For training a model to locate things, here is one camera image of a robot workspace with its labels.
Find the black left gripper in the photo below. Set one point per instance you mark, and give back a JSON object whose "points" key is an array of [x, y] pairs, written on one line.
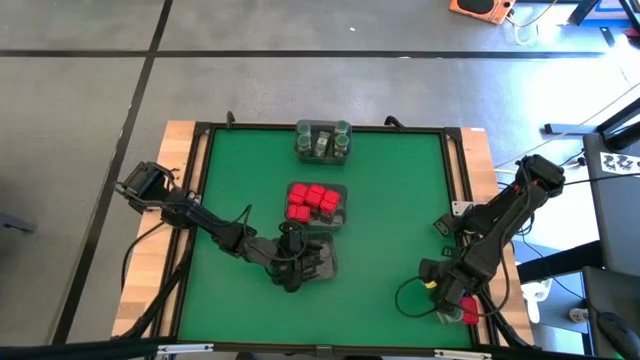
{"points": [[290, 260]]}

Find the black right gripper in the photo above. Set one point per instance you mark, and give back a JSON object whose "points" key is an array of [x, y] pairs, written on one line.
{"points": [[450, 285]]}

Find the translucent grey plastic bin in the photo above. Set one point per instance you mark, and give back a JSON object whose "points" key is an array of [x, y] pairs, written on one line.
{"points": [[332, 270], [322, 125], [340, 220]]}

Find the red and green parts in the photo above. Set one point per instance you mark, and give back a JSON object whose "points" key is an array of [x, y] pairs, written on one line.
{"points": [[470, 312]]}

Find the red lidded paprika tin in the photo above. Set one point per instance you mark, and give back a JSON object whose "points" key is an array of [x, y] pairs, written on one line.
{"points": [[303, 214], [295, 200], [328, 207], [300, 190], [318, 189], [332, 196], [292, 213], [313, 200]]}

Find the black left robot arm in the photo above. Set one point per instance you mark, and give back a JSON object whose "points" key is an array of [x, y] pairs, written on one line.
{"points": [[200, 215]]}

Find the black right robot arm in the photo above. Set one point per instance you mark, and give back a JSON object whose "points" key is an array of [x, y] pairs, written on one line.
{"points": [[500, 225]]}

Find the black diagonal rig strut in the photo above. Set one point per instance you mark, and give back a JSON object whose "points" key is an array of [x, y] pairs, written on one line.
{"points": [[160, 300], [500, 325]]}

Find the silver metal plate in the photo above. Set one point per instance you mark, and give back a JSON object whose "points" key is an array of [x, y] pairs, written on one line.
{"points": [[461, 207]]}

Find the white handheld device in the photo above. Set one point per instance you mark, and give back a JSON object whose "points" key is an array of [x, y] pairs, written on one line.
{"points": [[537, 295]]}

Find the black floor beam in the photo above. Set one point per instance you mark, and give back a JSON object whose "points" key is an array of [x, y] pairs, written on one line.
{"points": [[620, 125], [560, 260]]}

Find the white power plug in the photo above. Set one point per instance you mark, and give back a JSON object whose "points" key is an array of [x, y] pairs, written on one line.
{"points": [[578, 315]]}

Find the green table mat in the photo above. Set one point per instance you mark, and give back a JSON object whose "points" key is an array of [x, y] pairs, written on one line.
{"points": [[400, 150]]}

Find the dark office desk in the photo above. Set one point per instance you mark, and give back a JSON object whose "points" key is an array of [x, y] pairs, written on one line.
{"points": [[605, 295]]}

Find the black table clamp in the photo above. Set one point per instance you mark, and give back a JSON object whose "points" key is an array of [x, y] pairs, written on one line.
{"points": [[395, 122], [230, 120]]}

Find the black computer mouse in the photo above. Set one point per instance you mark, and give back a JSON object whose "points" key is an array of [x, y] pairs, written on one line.
{"points": [[617, 332]]}

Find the grey desk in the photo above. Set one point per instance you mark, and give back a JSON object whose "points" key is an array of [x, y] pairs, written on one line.
{"points": [[615, 215]]}

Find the white marker paper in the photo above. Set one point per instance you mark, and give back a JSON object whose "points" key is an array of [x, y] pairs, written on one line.
{"points": [[620, 162]]}

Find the black rig crossbar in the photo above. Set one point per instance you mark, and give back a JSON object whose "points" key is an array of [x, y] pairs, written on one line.
{"points": [[85, 348]]}

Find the orange plastic case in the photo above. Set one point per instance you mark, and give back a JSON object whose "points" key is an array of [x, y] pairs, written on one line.
{"points": [[492, 15]]}

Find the dark floor object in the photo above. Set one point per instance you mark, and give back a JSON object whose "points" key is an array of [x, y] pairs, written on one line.
{"points": [[15, 225]]}

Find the silver aluminium bracket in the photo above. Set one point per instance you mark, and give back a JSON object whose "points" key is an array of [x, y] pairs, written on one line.
{"points": [[185, 348], [462, 354]]}

